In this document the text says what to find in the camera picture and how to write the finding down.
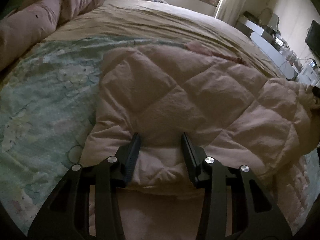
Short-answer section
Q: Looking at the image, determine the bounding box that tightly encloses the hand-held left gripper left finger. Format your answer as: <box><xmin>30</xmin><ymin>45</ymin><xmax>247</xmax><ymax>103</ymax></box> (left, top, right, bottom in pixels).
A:
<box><xmin>27</xmin><ymin>133</ymin><xmax>141</xmax><ymax>240</ymax></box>

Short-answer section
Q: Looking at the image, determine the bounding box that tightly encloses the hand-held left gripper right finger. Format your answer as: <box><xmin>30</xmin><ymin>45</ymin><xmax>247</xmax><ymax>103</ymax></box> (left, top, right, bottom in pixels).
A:
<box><xmin>181</xmin><ymin>133</ymin><xmax>293</xmax><ymax>240</ymax></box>

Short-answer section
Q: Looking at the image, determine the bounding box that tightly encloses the pink quilted coat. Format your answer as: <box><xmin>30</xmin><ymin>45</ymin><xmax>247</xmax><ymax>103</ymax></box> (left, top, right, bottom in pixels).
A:
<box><xmin>80</xmin><ymin>41</ymin><xmax>320</xmax><ymax>240</ymax></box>

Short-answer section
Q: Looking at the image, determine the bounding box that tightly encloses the white drawer cabinet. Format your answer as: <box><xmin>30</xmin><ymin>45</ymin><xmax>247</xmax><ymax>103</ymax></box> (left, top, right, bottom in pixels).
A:
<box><xmin>297</xmin><ymin>64</ymin><xmax>320</xmax><ymax>87</ymax></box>

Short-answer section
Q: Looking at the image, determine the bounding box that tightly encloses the black television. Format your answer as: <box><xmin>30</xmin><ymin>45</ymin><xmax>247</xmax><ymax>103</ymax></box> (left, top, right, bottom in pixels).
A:
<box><xmin>304</xmin><ymin>19</ymin><xmax>320</xmax><ymax>51</ymax></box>

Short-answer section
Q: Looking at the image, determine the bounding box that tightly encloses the round backed chair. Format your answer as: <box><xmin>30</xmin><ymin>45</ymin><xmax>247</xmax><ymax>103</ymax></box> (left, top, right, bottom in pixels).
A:
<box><xmin>260</xmin><ymin>7</ymin><xmax>280</xmax><ymax>35</ymax></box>

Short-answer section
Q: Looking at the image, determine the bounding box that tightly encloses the white desk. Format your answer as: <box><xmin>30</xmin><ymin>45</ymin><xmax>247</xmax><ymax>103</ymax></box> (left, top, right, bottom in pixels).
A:
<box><xmin>236</xmin><ymin>11</ymin><xmax>266</xmax><ymax>37</ymax></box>

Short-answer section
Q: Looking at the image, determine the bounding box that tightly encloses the bed with patterned sheet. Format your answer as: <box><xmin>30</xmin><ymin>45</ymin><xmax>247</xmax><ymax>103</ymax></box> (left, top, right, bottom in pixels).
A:
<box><xmin>0</xmin><ymin>0</ymin><xmax>320</xmax><ymax>235</ymax></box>

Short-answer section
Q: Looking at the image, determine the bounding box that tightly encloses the white curtain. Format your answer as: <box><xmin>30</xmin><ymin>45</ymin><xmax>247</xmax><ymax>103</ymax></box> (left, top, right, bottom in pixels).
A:
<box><xmin>215</xmin><ymin>0</ymin><xmax>247</xmax><ymax>27</ymax></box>

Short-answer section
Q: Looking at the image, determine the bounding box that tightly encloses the pink rolled duvet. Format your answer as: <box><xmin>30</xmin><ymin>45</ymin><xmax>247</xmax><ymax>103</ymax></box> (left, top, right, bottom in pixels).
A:
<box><xmin>0</xmin><ymin>0</ymin><xmax>108</xmax><ymax>72</ymax></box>

